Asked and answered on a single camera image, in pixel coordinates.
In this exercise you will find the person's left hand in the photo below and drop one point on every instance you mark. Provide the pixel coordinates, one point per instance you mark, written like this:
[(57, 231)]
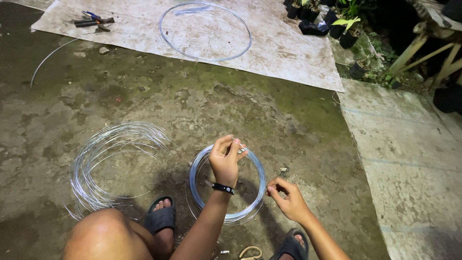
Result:
[(223, 164)]

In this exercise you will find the person's right hand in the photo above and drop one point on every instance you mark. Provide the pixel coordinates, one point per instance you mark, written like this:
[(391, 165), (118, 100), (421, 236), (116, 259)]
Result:
[(292, 204)]

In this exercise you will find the person's right foot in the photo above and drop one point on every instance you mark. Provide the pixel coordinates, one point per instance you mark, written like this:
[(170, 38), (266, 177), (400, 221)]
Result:
[(299, 239)]

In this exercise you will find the black right sandal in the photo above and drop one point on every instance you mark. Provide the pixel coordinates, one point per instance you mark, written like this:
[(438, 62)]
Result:
[(290, 247)]

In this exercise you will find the black sandal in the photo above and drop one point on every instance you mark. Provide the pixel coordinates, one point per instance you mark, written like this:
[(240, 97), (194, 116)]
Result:
[(290, 247), (160, 218)]

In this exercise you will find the black left sandal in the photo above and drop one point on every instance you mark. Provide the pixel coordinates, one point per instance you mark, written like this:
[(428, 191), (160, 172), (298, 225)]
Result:
[(160, 218)]

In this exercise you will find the worn white floor sheet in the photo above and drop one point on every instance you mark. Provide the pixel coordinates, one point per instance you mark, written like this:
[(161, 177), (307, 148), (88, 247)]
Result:
[(281, 50)]

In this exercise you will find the person's left leg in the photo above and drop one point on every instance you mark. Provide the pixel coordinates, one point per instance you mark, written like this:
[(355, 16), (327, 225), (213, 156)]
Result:
[(108, 236)]

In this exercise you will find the small lone black plant pot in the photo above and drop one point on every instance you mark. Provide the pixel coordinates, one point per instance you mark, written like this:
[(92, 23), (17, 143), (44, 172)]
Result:
[(358, 69)]

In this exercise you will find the crumpled black plastic bag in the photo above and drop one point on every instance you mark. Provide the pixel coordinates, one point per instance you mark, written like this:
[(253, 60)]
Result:
[(313, 28)]

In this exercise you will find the small grey stone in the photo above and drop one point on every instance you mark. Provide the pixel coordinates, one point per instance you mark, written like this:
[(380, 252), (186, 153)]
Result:
[(104, 50)]

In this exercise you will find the group of black potted plants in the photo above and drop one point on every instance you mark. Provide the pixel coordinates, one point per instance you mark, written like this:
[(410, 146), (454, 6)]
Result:
[(339, 21)]

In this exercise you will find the dark black sack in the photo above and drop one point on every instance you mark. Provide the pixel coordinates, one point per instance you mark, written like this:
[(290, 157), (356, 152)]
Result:
[(448, 98)]

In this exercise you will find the weathered wooden bench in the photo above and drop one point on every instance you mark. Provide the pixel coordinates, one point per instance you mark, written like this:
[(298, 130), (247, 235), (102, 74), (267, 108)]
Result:
[(429, 36)]

